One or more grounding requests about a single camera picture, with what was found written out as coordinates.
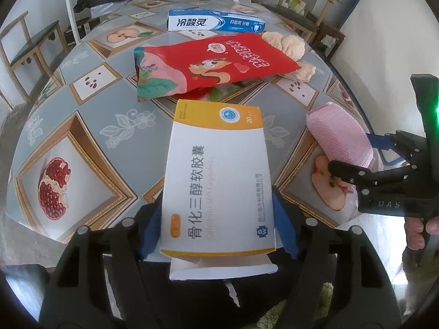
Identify pink cloth roll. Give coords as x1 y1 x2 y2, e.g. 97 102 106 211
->
306 103 373 168

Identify beige tissue paper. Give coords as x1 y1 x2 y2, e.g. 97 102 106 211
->
262 31 316 83

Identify white orange medicine box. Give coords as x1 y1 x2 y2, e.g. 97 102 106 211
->
160 100 278 281

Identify blue white toothpaste box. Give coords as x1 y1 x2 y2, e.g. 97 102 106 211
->
167 9 266 33

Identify red snack bag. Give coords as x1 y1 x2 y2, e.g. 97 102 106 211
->
134 33 300 101

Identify person's right hand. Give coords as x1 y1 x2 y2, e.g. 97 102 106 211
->
404 217 439 250

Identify green fuzzy sleeve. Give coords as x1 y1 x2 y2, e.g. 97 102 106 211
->
403 247 438 315

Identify black seat cushion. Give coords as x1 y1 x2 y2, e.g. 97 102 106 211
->
104 250 303 328

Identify white mattress with blue edge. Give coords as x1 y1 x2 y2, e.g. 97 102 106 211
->
332 0 438 135

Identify dark wooden stool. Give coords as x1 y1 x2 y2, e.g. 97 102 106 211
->
310 21 345 60

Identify fruit pattern tablecloth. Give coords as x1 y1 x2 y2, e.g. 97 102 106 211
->
6 0 370 243

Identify right wooden chair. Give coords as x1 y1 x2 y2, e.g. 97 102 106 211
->
262 0 342 42

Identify wooden chair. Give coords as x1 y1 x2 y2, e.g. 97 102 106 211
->
262 0 342 42
1 10 68 103

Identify left wooden chair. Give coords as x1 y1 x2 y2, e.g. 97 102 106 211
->
1 10 68 103

